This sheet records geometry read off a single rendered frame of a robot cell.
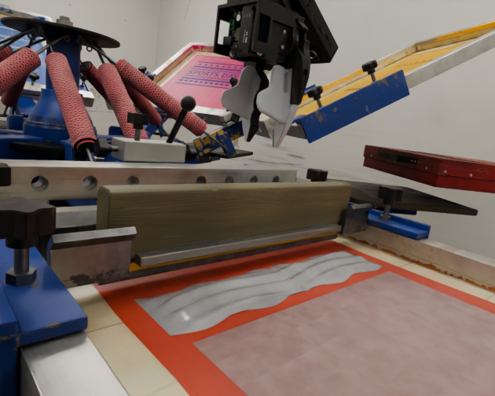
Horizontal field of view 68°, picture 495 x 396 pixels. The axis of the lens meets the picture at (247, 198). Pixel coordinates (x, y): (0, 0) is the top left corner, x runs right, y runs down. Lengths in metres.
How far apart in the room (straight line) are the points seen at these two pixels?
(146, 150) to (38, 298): 0.44
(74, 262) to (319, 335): 0.23
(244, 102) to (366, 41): 2.39
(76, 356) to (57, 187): 0.37
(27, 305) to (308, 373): 0.21
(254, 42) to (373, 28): 2.46
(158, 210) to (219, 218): 0.08
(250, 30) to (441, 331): 0.37
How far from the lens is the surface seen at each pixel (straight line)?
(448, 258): 0.64
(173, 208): 0.40
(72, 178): 0.60
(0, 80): 0.99
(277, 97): 0.44
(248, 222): 0.47
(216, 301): 0.38
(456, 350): 0.42
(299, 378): 0.31
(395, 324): 0.43
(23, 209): 0.30
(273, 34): 0.44
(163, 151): 0.71
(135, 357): 0.31
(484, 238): 2.44
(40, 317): 0.28
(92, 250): 0.36
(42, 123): 1.16
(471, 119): 2.46
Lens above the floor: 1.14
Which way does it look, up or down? 12 degrees down
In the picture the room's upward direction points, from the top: 8 degrees clockwise
